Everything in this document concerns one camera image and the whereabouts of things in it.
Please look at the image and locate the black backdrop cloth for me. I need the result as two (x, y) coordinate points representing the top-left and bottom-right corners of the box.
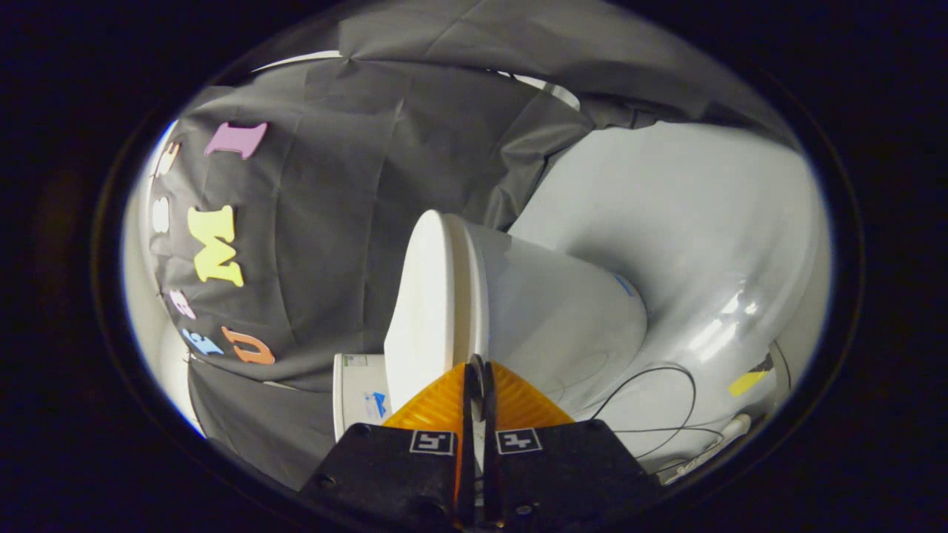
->
(148, 0), (802, 491)

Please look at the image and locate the thin black cable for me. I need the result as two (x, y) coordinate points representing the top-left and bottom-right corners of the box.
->
(589, 362), (731, 464)

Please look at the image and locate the white toilet with tank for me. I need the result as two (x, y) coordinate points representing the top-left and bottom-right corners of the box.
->
(332, 213), (650, 443)

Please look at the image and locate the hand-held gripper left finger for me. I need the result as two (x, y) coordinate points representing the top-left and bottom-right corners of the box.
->
(298, 361), (479, 531)

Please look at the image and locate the yellow tape strip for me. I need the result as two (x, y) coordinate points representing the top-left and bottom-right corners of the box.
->
(727, 369), (772, 398)

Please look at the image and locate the white toilet lid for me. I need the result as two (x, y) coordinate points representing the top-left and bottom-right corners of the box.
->
(383, 209), (475, 412)

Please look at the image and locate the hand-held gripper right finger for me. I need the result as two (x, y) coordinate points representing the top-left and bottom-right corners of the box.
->
(480, 354), (661, 528)

